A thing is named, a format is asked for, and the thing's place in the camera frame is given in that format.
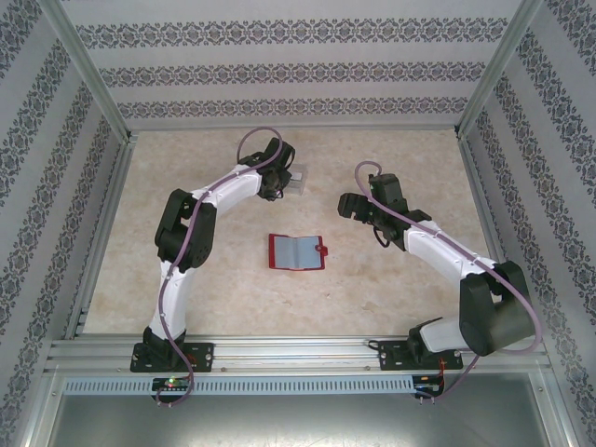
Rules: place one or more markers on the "grey credit card stack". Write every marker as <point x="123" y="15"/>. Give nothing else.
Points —
<point x="297" y="177"/>

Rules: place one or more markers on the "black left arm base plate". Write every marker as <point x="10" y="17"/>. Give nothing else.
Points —
<point x="202" y="356"/>

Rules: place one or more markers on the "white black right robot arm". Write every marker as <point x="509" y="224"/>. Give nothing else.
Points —
<point x="442" y="251"/>

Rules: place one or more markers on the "aluminium back rail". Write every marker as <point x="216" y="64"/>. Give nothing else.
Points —
<point x="298" y="126"/>

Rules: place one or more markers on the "aluminium frame post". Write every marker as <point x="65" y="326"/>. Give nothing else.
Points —
<point x="493" y="70"/>
<point x="88" y="70"/>

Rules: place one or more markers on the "grey metal shelf panel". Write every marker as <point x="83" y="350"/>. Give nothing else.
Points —
<point x="298" y="423"/>

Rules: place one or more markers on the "red card holder wallet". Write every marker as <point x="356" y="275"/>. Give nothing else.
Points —
<point x="295" y="251"/>

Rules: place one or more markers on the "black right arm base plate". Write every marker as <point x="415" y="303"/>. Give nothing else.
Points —
<point x="388" y="358"/>

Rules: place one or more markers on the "aluminium side rail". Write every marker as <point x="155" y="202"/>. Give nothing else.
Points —
<point x="109" y="209"/>
<point x="479" y="186"/>

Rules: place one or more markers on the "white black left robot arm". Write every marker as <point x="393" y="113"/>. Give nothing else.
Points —
<point x="170" y="298"/>

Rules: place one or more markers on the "clear acrylic card stand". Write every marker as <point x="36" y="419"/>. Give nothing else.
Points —
<point x="300" y="186"/>

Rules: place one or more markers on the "aluminium mounting rail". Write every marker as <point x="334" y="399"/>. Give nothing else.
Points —
<point x="298" y="354"/>

